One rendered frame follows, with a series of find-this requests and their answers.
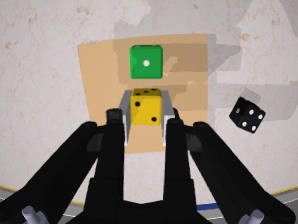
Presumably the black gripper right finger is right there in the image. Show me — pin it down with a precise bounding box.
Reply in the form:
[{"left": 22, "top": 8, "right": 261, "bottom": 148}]
[{"left": 161, "top": 90, "right": 296, "bottom": 224}]

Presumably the tan mat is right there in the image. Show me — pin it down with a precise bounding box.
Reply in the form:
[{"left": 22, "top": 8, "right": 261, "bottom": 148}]
[{"left": 77, "top": 34, "right": 208, "bottom": 154}]

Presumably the black die with white pips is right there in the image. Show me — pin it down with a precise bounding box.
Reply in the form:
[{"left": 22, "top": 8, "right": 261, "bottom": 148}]
[{"left": 229, "top": 97, "right": 266, "bottom": 134}]

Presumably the yellow die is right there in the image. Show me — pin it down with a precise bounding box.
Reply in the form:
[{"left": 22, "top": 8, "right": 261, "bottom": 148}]
[{"left": 130, "top": 88, "right": 162, "bottom": 125}]

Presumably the green die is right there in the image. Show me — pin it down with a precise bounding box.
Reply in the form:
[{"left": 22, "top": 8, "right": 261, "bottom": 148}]
[{"left": 130, "top": 45, "right": 163, "bottom": 79}]

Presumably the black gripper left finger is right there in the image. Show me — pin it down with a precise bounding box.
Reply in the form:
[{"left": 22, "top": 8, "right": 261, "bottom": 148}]
[{"left": 0, "top": 90, "right": 132, "bottom": 224}]

